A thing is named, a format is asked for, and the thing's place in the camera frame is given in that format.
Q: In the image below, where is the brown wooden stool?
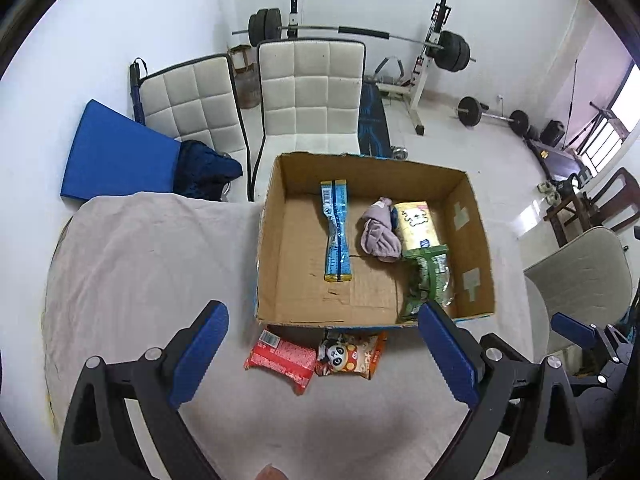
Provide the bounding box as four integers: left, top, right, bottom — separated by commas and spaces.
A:
227, 45, 261, 109

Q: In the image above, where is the black blue bench pad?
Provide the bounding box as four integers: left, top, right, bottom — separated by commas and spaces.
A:
357, 80, 392, 157

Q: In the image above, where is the blue foam mat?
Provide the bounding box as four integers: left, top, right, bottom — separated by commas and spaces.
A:
60, 99, 183, 205

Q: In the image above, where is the blue snack packet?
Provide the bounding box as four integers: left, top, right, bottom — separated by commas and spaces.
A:
320, 179, 355, 282

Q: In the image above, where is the green snack packet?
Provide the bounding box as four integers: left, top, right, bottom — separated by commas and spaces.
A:
398, 243, 456, 324

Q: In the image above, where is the black box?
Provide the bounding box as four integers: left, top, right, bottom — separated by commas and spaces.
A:
542, 119, 566, 147

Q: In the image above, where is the long barbell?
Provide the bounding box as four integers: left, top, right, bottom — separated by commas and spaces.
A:
231, 7, 477, 72

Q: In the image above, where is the red snack packet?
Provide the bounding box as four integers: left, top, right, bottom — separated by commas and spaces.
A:
244, 328, 319, 396

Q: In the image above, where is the short barbell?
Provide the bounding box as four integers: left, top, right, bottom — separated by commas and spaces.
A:
456, 95, 531, 137

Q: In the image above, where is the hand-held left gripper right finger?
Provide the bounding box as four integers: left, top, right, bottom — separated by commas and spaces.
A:
417, 302, 588, 480

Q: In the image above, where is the dark blue knitted garment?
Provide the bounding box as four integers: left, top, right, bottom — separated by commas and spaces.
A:
172, 140, 244, 202

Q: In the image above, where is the purple cloth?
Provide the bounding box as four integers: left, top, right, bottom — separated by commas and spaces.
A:
360, 197, 404, 263

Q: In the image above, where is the yellow tissue pack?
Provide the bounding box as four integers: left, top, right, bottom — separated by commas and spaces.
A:
392, 201, 447, 252

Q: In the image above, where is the dark wooden chair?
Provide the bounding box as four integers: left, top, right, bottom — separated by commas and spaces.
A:
542, 167, 640, 247

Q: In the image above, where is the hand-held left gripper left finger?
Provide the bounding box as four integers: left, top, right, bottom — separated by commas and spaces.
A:
57, 300, 231, 480

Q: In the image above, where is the barred window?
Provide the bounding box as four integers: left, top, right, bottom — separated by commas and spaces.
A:
579, 62, 640, 176

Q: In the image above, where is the white squat rack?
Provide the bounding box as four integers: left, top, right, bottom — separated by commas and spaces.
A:
285, 0, 451, 136

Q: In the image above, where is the dark exercise bench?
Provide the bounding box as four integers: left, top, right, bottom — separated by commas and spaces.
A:
525, 137, 587, 182

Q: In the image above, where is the white quilted chair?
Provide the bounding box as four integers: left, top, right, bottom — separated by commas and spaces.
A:
135, 52, 253, 202
247, 38, 368, 202

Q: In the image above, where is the panda print snack packet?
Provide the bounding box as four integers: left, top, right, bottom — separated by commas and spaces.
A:
315, 330, 388, 380

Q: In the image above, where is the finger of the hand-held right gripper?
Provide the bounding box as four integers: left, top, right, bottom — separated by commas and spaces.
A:
550, 312, 627, 362

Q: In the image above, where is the brown cardboard box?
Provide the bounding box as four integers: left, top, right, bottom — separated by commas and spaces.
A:
254, 151, 497, 331

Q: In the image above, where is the beige plastic chair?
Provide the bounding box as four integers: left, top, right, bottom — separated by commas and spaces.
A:
523, 226, 634, 361

